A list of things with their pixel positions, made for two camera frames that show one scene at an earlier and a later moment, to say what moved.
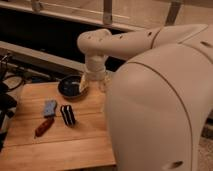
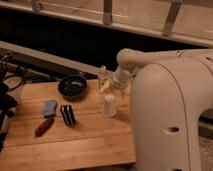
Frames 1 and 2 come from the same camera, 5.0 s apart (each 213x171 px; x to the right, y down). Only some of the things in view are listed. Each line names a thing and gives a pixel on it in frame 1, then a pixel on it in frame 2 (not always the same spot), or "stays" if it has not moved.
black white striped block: [68, 114] stays
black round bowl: [69, 87] stays
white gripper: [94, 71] → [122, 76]
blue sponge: [49, 107] stays
